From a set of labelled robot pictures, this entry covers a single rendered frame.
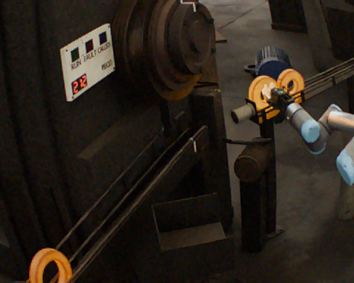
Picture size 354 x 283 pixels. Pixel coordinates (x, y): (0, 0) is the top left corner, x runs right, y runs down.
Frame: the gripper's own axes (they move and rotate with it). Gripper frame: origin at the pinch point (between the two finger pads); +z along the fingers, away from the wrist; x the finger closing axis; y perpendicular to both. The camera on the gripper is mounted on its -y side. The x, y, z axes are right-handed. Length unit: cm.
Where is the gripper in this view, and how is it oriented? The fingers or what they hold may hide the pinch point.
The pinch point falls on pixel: (264, 89)
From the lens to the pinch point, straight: 251.6
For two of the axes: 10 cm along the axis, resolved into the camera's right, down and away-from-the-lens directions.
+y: 0.0, -7.7, -6.4
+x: -8.8, 3.1, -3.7
